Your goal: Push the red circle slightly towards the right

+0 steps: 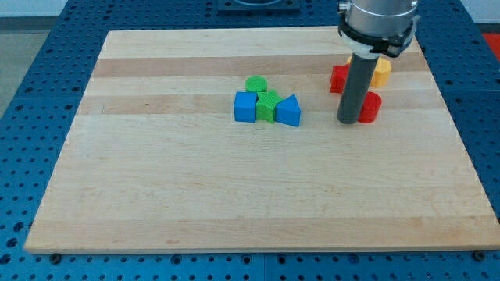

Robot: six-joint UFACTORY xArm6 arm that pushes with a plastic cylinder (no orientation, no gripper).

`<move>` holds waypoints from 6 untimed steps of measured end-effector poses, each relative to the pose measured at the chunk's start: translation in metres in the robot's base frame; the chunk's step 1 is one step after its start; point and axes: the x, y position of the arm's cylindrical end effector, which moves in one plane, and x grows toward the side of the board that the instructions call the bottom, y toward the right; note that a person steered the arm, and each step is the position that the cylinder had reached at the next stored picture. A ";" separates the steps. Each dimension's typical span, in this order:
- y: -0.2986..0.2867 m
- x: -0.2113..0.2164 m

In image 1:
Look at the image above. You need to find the green circle block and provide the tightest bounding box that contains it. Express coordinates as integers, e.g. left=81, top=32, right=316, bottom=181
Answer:
left=245, top=76, right=268, bottom=92

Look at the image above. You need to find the black clamp ring with white mount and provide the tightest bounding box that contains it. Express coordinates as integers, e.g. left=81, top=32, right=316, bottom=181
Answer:
left=338, top=14, right=420, bottom=59

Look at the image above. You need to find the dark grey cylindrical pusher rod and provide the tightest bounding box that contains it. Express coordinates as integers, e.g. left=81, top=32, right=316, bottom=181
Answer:
left=337, top=53, right=379, bottom=125

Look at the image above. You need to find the blue square block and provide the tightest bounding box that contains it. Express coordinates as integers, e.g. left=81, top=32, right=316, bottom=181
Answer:
left=234, top=91, right=258, bottom=123

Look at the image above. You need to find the green star block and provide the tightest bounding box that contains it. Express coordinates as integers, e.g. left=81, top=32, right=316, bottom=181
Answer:
left=256, top=89, right=284, bottom=123

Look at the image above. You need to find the wooden board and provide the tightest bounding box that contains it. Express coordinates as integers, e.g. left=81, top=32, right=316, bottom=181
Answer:
left=24, top=27, right=499, bottom=254

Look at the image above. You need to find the red block behind rod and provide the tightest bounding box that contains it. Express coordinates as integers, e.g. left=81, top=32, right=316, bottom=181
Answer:
left=330, top=64, right=350, bottom=94

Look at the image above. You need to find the yellow hexagon block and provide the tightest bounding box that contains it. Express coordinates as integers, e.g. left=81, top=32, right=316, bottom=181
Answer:
left=345, top=55, right=392, bottom=88

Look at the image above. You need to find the blue triangle block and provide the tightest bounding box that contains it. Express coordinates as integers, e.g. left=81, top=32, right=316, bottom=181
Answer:
left=274, top=94, right=302, bottom=126

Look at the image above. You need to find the red circle block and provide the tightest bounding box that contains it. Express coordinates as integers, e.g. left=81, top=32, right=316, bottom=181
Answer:
left=358, top=91, right=383, bottom=123

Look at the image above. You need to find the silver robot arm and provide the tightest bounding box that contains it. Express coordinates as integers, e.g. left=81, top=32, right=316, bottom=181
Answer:
left=337, top=0, right=420, bottom=124

